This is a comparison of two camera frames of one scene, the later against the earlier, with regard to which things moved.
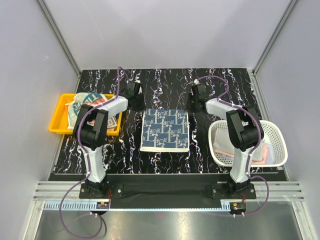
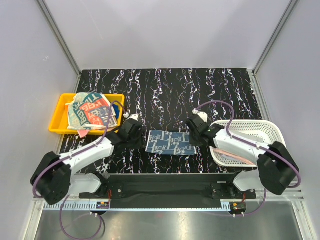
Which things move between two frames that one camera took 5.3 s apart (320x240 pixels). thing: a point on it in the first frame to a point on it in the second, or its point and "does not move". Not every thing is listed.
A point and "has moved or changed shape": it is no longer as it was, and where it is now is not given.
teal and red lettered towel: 80,99 does not move
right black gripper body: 192,102 to 194,137
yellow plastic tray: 58,123 does not move
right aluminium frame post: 253,73 does not move
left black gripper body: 139,105 to 136,142
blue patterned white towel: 165,130 has moved or changed shape
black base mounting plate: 160,188 does not move
